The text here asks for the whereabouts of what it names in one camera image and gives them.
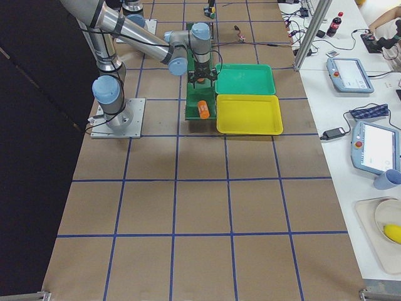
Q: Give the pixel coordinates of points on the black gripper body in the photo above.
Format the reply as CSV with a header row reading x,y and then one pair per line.
x,y
202,68

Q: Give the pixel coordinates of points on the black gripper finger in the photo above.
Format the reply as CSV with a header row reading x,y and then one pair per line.
x,y
191,83
213,83

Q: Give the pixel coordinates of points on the orange cylinder with 4680 text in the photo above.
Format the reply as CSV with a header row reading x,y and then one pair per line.
x,y
203,109

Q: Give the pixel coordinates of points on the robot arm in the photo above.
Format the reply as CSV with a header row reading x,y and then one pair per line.
x,y
100,22
132,7

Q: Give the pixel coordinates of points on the green conveyor belt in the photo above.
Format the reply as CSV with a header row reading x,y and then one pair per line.
x,y
200,91

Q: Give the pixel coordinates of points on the green plastic tray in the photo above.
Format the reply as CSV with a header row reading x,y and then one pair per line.
x,y
244,79

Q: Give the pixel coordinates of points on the yellow plastic tray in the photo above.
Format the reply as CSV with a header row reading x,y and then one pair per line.
x,y
249,114

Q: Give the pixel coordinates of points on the black power adapter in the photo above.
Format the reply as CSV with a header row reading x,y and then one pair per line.
x,y
333,133

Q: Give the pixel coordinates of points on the teach pendant tablet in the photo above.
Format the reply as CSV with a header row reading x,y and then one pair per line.
x,y
348,75

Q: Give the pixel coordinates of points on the cola bottle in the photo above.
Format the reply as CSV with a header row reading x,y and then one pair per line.
x,y
335,24

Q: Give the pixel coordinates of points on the blue patterned cloth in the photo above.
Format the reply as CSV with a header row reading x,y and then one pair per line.
x,y
370,113

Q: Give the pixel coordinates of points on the blue cup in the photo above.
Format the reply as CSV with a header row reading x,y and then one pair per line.
x,y
387,180

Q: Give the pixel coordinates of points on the beige tray with bowl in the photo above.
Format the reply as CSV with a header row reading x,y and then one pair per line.
x,y
374,215

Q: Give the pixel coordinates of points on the yellow fruit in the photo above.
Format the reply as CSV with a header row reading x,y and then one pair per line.
x,y
393,232

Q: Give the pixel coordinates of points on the aluminium frame post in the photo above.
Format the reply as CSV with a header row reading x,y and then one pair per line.
x,y
320,13

